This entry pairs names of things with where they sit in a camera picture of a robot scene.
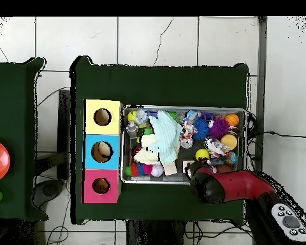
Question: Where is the mint waffle cloth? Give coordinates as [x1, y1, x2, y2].
[149, 110, 184, 165]

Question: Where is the multicolour spiky caterpillar toy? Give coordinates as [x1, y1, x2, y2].
[124, 162, 156, 177]

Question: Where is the cream waffle cloth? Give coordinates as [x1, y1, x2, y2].
[133, 133, 162, 165]

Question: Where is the wooden box with three holes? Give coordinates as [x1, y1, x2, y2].
[80, 98, 124, 204]

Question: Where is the long colourful crumpled wrapper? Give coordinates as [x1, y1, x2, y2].
[205, 137, 231, 160]

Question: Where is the small colourful crumpled paper ball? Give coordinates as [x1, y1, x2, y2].
[179, 121, 198, 142]

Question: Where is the blue spiky ball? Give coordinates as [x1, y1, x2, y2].
[192, 117, 210, 140]

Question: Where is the purple spiky ball with eyes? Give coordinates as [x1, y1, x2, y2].
[208, 115, 232, 138]

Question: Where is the crushed bottle with blue label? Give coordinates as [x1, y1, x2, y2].
[183, 109, 202, 124]

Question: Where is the dark green table cloth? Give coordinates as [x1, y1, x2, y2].
[0, 57, 49, 221]
[69, 56, 249, 225]

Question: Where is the black stand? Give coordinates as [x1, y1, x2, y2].
[31, 89, 71, 209]

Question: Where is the silver wire mesh bin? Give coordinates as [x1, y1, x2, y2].
[120, 105, 247, 185]

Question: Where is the black cable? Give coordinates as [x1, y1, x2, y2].
[184, 220, 253, 241]
[36, 86, 71, 107]
[45, 198, 71, 245]
[247, 130, 306, 139]

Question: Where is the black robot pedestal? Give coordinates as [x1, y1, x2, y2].
[126, 220, 187, 245]

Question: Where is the grey metal rail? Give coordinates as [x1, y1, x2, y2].
[253, 16, 268, 172]

